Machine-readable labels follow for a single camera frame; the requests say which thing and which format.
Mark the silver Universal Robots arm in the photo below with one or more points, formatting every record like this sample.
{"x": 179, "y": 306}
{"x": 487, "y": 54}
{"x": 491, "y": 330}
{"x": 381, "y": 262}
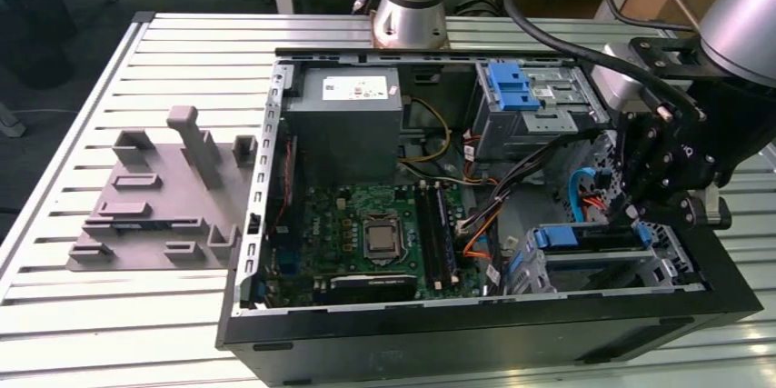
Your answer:
{"x": 410, "y": 20}

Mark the hard disk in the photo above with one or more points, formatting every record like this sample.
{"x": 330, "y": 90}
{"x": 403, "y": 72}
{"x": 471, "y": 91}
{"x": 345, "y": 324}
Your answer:
{"x": 555, "y": 235}

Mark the silver CPU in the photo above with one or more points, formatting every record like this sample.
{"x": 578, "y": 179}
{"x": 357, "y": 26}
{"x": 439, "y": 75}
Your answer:
{"x": 381, "y": 239}

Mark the metal disk bay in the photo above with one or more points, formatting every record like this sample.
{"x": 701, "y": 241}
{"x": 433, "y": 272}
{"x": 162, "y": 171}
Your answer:
{"x": 606, "y": 257}

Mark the black PC case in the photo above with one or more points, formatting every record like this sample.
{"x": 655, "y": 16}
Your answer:
{"x": 425, "y": 351}

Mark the grey parts rack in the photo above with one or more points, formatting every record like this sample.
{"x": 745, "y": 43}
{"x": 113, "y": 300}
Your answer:
{"x": 177, "y": 206}

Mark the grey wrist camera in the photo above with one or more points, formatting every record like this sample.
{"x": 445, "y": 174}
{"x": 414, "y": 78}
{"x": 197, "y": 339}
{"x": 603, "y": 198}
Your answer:
{"x": 619, "y": 79}

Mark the green motherboard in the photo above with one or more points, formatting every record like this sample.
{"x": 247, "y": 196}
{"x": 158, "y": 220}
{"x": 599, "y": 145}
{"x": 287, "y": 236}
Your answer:
{"x": 339, "y": 206}

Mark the CPU socket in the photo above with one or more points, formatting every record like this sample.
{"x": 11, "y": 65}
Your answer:
{"x": 381, "y": 217}

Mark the black RAM slot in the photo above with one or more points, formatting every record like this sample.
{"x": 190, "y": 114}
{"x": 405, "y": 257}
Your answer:
{"x": 429, "y": 233}
{"x": 441, "y": 233}

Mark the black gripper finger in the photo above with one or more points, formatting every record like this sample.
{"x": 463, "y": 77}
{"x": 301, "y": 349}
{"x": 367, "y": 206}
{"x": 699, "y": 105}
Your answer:
{"x": 691, "y": 208}
{"x": 643, "y": 165}

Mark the RAM stick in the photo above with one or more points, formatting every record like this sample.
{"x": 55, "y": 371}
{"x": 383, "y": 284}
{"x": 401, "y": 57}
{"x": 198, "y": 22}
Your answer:
{"x": 143, "y": 226}

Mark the grey power supply unit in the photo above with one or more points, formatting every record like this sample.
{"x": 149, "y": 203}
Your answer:
{"x": 346, "y": 142}

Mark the blue plastic drive latch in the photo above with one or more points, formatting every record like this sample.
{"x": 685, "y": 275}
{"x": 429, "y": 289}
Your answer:
{"x": 513, "y": 88}

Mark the metal optical drive cage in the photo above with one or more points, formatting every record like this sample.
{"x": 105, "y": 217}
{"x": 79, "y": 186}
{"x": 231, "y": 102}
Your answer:
{"x": 546, "y": 124}

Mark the black graphics card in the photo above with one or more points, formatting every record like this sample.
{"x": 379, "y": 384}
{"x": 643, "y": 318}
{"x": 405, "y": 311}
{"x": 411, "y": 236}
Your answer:
{"x": 370, "y": 288}

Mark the grey chair base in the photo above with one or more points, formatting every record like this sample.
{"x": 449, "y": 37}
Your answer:
{"x": 13, "y": 126}

